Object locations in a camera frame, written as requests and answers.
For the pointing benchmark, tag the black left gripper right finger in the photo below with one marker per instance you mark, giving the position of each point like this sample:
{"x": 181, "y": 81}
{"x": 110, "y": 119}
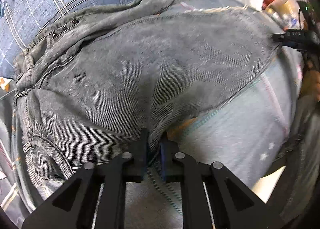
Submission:
{"x": 212, "y": 196}

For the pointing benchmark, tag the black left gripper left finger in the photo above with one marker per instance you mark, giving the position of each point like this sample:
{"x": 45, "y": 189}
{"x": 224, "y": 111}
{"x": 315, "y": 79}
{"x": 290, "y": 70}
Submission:
{"x": 94, "y": 197}

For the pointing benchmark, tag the grey denim pants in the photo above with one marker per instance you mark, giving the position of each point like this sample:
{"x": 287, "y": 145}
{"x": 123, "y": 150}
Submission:
{"x": 140, "y": 73}

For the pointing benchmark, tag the right hand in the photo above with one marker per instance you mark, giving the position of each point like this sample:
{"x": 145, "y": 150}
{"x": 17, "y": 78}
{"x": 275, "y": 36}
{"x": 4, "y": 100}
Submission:
{"x": 310, "y": 83}

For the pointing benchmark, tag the grey patterned bed sheet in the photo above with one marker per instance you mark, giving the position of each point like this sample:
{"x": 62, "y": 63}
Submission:
{"x": 237, "y": 131}

